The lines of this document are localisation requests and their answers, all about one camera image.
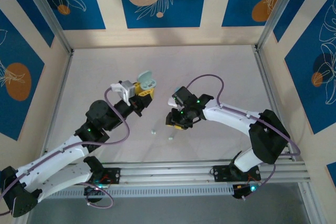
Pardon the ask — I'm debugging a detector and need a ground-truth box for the mint green earbud charging case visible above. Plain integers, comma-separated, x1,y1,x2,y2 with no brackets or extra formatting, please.
138,70,158,91

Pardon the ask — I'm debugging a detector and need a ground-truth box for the black controller board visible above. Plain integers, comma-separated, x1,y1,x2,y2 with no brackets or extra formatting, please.
232,183,260,201
83,184,106,204

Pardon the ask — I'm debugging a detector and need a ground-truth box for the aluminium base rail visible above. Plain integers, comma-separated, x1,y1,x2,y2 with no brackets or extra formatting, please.
57,158,308,184

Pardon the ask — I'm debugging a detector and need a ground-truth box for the aluminium side rail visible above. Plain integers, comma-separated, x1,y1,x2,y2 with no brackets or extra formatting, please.
252,45,325,224
13,50,75,224

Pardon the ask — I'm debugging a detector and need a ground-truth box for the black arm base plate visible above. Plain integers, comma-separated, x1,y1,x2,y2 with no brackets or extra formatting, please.
91,167,122,185
209,165,260,183

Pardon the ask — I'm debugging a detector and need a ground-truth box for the grey slotted cable duct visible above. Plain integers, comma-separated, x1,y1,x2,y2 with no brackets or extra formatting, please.
36,183,235,199

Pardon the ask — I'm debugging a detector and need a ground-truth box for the aluminium frame post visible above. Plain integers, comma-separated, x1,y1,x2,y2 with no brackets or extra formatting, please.
18,0,75,56
256,0,308,53

